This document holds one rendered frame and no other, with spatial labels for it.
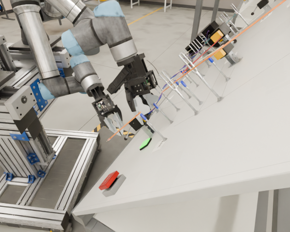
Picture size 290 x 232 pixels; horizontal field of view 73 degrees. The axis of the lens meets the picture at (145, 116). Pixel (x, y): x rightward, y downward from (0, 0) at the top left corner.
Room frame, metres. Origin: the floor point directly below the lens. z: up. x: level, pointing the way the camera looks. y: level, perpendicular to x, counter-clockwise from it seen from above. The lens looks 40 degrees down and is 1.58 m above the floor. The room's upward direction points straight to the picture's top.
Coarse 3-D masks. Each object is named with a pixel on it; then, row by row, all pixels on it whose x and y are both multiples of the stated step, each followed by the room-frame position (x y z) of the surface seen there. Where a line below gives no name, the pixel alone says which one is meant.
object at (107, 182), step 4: (112, 172) 0.32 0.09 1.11; (116, 172) 0.30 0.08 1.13; (108, 176) 0.31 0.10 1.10; (112, 176) 0.29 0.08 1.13; (116, 176) 0.30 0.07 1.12; (104, 180) 0.30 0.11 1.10; (108, 180) 0.28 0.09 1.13; (112, 180) 0.28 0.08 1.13; (104, 184) 0.27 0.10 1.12; (108, 184) 0.27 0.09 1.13; (112, 184) 0.28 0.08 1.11; (100, 188) 0.28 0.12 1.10; (104, 188) 0.27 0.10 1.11
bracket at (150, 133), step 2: (146, 124) 0.52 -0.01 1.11; (144, 126) 0.50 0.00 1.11; (148, 126) 0.52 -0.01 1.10; (142, 128) 0.50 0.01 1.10; (144, 128) 0.50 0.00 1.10; (146, 128) 0.50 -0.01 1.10; (148, 128) 0.51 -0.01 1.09; (150, 128) 0.51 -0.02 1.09; (144, 130) 0.50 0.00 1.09; (146, 130) 0.50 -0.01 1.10; (148, 130) 0.50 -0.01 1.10; (150, 130) 0.51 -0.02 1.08; (152, 130) 0.51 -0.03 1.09; (146, 132) 0.50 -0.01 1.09; (148, 132) 0.51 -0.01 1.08; (150, 132) 0.49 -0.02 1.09; (152, 132) 0.51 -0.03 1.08; (154, 132) 0.50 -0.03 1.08; (148, 134) 0.49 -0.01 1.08; (150, 134) 0.49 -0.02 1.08; (152, 134) 0.49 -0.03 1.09; (150, 136) 0.48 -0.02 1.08; (152, 136) 0.48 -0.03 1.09
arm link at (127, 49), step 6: (126, 42) 0.55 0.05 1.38; (132, 42) 0.57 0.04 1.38; (114, 48) 0.55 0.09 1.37; (120, 48) 0.54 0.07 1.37; (126, 48) 0.54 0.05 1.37; (132, 48) 0.55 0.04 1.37; (114, 54) 0.55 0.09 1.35; (120, 54) 0.54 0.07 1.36; (126, 54) 0.54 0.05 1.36; (132, 54) 0.54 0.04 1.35; (120, 60) 0.54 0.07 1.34
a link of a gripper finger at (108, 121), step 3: (105, 117) 0.57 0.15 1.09; (105, 120) 0.58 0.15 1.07; (108, 120) 0.58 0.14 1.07; (111, 120) 0.58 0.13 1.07; (108, 123) 0.54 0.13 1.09; (111, 123) 0.57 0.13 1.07; (108, 126) 0.56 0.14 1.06; (111, 126) 0.55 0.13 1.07; (114, 126) 0.56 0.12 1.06; (111, 129) 0.55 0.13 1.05; (114, 129) 0.55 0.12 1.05; (114, 132) 0.54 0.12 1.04; (120, 135) 0.53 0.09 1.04
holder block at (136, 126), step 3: (135, 117) 0.51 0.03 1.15; (132, 120) 0.51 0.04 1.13; (135, 120) 0.51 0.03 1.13; (129, 123) 0.51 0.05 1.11; (132, 123) 0.51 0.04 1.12; (135, 123) 0.51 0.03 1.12; (138, 123) 0.50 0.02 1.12; (144, 123) 0.49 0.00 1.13; (132, 126) 0.51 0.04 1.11; (135, 126) 0.50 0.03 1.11; (138, 126) 0.50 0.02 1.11; (141, 126) 0.50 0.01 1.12; (135, 129) 0.50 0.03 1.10; (138, 129) 0.50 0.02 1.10
